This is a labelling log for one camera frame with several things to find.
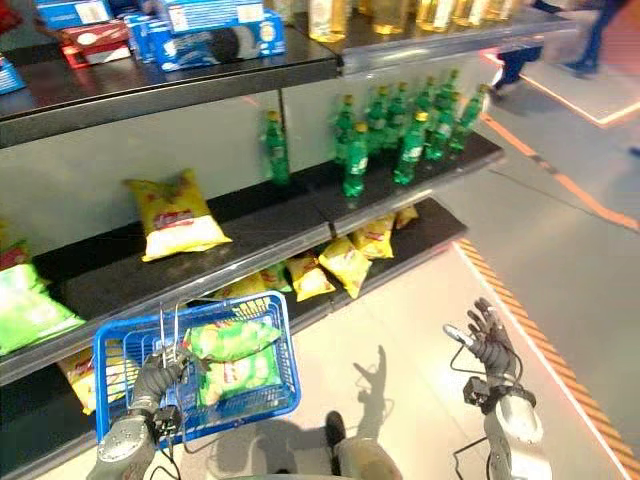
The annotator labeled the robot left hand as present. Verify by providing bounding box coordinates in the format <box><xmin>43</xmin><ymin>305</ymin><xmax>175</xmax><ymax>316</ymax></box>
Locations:
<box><xmin>127</xmin><ymin>345</ymin><xmax>207</xmax><ymax>416</ymax></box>

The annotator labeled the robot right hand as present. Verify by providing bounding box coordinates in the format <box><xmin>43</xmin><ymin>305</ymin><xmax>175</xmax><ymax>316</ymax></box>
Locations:
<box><xmin>443</xmin><ymin>297</ymin><xmax>520</xmax><ymax>377</ymax></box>

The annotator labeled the blue plastic shopping basket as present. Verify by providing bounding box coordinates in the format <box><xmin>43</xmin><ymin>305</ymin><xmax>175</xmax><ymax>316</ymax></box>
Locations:
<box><xmin>93</xmin><ymin>289</ymin><xmax>302</xmax><ymax>447</ymax></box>

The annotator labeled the metal wire basket handle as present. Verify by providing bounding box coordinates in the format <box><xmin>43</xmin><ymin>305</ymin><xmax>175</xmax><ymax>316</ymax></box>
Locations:
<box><xmin>158</xmin><ymin>298</ymin><xmax>182</xmax><ymax>354</ymax></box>

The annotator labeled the yellow chips bag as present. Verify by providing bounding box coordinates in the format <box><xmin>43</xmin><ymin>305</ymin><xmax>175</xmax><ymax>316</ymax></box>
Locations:
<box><xmin>348</xmin><ymin>214</ymin><xmax>397</xmax><ymax>260</ymax></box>
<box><xmin>284</xmin><ymin>253</ymin><xmax>337</xmax><ymax>302</ymax></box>
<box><xmin>213</xmin><ymin>272</ymin><xmax>272</xmax><ymax>302</ymax></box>
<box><xmin>56</xmin><ymin>344</ymin><xmax>129</xmax><ymax>416</ymax></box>
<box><xmin>123</xmin><ymin>168</ymin><xmax>234</xmax><ymax>263</ymax></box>
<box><xmin>317</xmin><ymin>236</ymin><xmax>374</xmax><ymax>300</ymax></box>
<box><xmin>394</xmin><ymin>204</ymin><xmax>420</xmax><ymax>231</ymax></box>

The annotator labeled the green chips bag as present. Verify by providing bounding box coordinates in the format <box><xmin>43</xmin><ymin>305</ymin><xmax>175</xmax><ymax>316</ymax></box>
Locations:
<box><xmin>261</xmin><ymin>261</ymin><xmax>294</xmax><ymax>294</ymax></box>
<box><xmin>185</xmin><ymin>319</ymin><xmax>284</xmax><ymax>362</ymax></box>
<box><xmin>198</xmin><ymin>348</ymin><xmax>282</xmax><ymax>407</ymax></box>
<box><xmin>0</xmin><ymin>263</ymin><xmax>87</xmax><ymax>357</ymax></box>

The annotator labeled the black shelf board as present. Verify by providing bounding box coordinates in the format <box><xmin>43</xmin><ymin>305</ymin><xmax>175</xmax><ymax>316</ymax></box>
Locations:
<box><xmin>294</xmin><ymin>130</ymin><xmax>506</xmax><ymax>237</ymax></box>
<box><xmin>0</xmin><ymin>196</ymin><xmax>470</xmax><ymax>480</ymax></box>
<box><xmin>0</xmin><ymin>185</ymin><xmax>332</xmax><ymax>387</ymax></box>
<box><xmin>0</xmin><ymin>25</ymin><xmax>345</xmax><ymax>150</ymax></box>

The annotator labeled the robot silver leg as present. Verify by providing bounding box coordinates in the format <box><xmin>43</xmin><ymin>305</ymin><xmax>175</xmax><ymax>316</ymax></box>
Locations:
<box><xmin>331</xmin><ymin>435</ymin><xmax>404</xmax><ymax>480</ymax></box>

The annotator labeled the robot dark foot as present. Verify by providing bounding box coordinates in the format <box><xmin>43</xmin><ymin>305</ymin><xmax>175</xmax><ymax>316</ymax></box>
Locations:
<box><xmin>324</xmin><ymin>410</ymin><xmax>348</xmax><ymax>452</ymax></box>

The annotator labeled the red and yellow snack bag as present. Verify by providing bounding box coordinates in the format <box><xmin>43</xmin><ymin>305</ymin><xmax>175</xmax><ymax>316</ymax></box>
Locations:
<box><xmin>0</xmin><ymin>218</ymin><xmax>32</xmax><ymax>272</ymax></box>

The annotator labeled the green soda bottle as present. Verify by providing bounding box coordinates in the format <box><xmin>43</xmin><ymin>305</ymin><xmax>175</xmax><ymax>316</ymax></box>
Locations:
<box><xmin>332</xmin><ymin>94</ymin><xmax>358</xmax><ymax>167</ymax></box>
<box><xmin>366</xmin><ymin>85</ymin><xmax>392</xmax><ymax>157</ymax></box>
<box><xmin>386</xmin><ymin>81</ymin><xmax>412</xmax><ymax>152</ymax></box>
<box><xmin>447</xmin><ymin>83</ymin><xmax>492</xmax><ymax>157</ymax></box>
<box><xmin>414</xmin><ymin>75</ymin><xmax>438</xmax><ymax>117</ymax></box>
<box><xmin>341</xmin><ymin>121</ymin><xmax>372</xmax><ymax>198</ymax></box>
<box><xmin>433</xmin><ymin>68</ymin><xmax>461</xmax><ymax>112</ymax></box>
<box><xmin>392</xmin><ymin>111</ymin><xmax>430</xmax><ymax>186</ymax></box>
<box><xmin>424</xmin><ymin>91</ymin><xmax>462</xmax><ymax>163</ymax></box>
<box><xmin>262</xmin><ymin>110</ymin><xmax>293</xmax><ymax>187</ymax></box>

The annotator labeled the person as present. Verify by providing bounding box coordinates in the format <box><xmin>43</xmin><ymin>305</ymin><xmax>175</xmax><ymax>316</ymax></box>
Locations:
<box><xmin>491</xmin><ymin>43</ymin><xmax>545</xmax><ymax>97</ymax></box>
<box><xmin>530</xmin><ymin>0</ymin><xmax>622</xmax><ymax>77</ymax></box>

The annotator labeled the grey shelf board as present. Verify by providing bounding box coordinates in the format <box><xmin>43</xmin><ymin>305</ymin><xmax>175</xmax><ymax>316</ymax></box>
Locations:
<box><xmin>293</xmin><ymin>7</ymin><xmax>577</xmax><ymax>77</ymax></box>

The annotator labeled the blue cookie box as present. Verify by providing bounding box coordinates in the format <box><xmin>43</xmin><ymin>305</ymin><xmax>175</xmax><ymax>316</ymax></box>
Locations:
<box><xmin>35</xmin><ymin>0</ymin><xmax>115</xmax><ymax>31</ymax></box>
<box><xmin>0</xmin><ymin>56</ymin><xmax>27</xmax><ymax>97</ymax></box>
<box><xmin>123</xmin><ymin>13</ymin><xmax>162</xmax><ymax>65</ymax></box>
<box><xmin>163</xmin><ymin>0</ymin><xmax>267</xmax><ymax>37</ymax></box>

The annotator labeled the yellow liquid bottle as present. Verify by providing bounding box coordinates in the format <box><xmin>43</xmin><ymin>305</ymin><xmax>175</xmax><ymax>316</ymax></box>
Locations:
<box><xmin>484</xmin><ymin>0</ymin><xmax>517</xmax><ymax>22</ymax></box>
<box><xmin>306</xmin><ymin>0</ymin><xmax>352</xmax><ymax>43</ymax></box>
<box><xmin>371</xmin><ymin>0</ymin><xmax>409</xmax><ymax>36</ymax></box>
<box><xmin>416</xmin><ymin>0</ymin><xmax>454</xmax><ymax>33</ymax></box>
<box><xmin>451</xmin><ymin>0</ymin><xmax>487</xmax><ymax>28</ymax></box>

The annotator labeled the blue cookie package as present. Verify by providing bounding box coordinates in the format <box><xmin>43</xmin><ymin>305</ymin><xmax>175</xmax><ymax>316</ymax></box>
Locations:
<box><xmin>153</xmin><ymin>9</ymin><xmax>287</xmax><ymax>73</ymax></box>

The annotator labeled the red cookie box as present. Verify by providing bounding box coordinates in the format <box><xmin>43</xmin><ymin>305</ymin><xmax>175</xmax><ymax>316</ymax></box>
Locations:
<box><xmin>58</xmin><ymin>20</ymin><xmax>135</xmax><ymax>70</ymax></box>

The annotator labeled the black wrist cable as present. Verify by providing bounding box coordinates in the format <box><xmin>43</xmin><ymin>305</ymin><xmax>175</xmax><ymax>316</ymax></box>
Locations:
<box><xmin>449</xmin><ymin>342</ymin><xmax>491</xmax><ymax>376</ymax></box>

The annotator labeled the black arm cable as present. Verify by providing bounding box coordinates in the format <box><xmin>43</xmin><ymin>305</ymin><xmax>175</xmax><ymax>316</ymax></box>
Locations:
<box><xmin>452</xmin><ymin>435</ymin><xmax>494</xmax><ymax>480</ymax></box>
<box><xmin>147</xmin><ymin>433</ymin><xmax>184</xmax><ymax>480</ymax></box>

